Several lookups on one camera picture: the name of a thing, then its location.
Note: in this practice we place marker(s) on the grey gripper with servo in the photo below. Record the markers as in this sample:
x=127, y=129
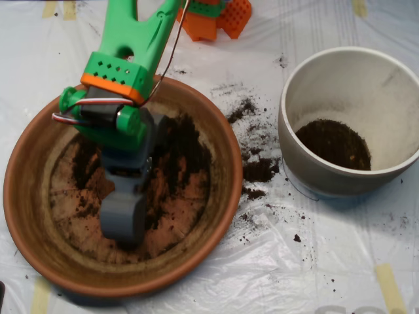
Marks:
x=122, y=209

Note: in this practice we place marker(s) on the dark soil heap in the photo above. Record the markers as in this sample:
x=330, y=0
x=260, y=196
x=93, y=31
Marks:
x=186, y=140

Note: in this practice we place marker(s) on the green orange robot arm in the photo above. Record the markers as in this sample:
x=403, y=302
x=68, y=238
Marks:
x=131, y=42

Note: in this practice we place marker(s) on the orange green robot base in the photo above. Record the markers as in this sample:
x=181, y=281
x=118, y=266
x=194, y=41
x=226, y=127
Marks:
x=203, y=27

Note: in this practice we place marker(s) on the terracotta plant saucer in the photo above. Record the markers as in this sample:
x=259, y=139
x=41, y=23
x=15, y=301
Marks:
x=32, y=212

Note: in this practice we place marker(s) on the spilled soil patch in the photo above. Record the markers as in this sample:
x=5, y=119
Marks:
x=258, y=171

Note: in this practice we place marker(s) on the small dark brown crumb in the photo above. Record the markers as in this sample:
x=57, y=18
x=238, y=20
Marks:
x=297, y=238

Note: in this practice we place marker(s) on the white ceramic pot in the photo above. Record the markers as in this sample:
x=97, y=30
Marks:
x=360, y=98

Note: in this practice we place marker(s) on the clear plastic sheet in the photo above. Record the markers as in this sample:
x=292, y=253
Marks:
x=229, y=288

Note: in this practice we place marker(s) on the beige masking tape strip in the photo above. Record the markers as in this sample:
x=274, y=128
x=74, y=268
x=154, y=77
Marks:
x=359, y=8
x=49, y=10
x=389, y=288
x=69, y=11
x=40, y=297

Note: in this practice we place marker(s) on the black object at edge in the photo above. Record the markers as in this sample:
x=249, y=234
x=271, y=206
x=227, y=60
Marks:
x=2, y=294

